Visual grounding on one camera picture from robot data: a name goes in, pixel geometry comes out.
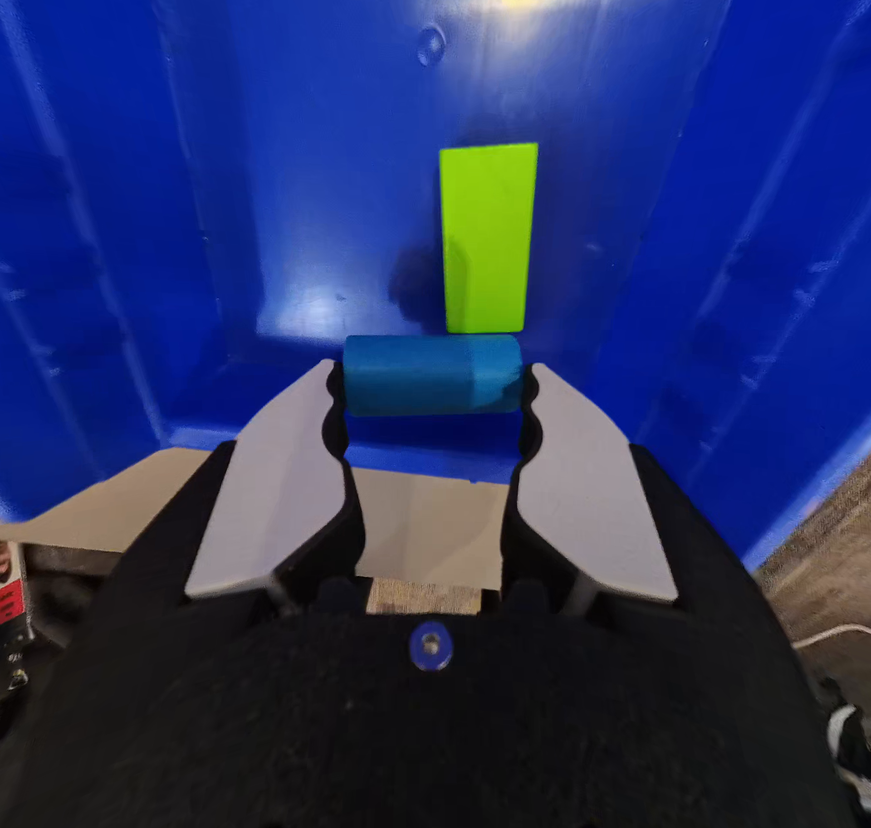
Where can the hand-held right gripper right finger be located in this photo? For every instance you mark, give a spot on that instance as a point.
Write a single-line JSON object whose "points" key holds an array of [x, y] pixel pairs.
{"points": [[592, 502]]}

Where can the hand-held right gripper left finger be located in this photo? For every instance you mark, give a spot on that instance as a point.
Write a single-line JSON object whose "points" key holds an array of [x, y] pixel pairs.
{"points": [[272, 502]]}

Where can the blue wooden cylinder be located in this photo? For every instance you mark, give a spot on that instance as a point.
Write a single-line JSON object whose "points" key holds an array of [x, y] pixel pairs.
{"points": [[432, 375]]}

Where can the long green wooden block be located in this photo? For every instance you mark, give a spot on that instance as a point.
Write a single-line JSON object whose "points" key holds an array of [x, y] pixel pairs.
{"points": [[489, 236]]}

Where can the blue plastic bin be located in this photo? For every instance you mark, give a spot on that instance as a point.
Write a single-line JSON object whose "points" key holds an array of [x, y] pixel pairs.
{"points": [[653, 162]]}

